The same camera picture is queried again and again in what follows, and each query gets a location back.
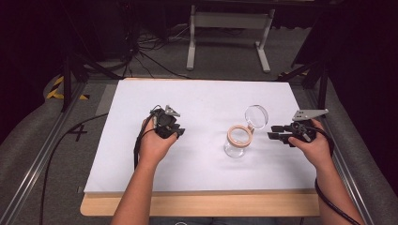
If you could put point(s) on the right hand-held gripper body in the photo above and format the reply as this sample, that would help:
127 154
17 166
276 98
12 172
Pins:
302 129

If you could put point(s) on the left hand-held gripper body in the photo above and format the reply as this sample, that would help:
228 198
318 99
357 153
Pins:
164 123

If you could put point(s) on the round glass jar lid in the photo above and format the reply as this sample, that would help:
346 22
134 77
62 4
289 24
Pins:
257 117

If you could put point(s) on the glass jar with beige rim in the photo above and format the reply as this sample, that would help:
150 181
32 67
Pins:
236 149

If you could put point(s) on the person's right hand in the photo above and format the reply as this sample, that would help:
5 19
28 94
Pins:
317 150

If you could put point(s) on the person's left hand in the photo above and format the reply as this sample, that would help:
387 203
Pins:
153 148

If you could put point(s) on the white board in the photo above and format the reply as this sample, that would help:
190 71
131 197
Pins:
194 103

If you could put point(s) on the black tripod stand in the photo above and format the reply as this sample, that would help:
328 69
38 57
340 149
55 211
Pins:
322 84
67 84

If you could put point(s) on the black tape floor mark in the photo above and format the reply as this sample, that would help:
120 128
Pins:
78 132

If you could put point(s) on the yellow black floor tape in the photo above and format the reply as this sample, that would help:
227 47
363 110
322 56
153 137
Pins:
56 90

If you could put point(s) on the white metal stand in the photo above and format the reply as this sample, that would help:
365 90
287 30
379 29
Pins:
230 20

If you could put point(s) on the aluminium rail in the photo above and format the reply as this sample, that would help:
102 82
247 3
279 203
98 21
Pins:
347 168
34 165

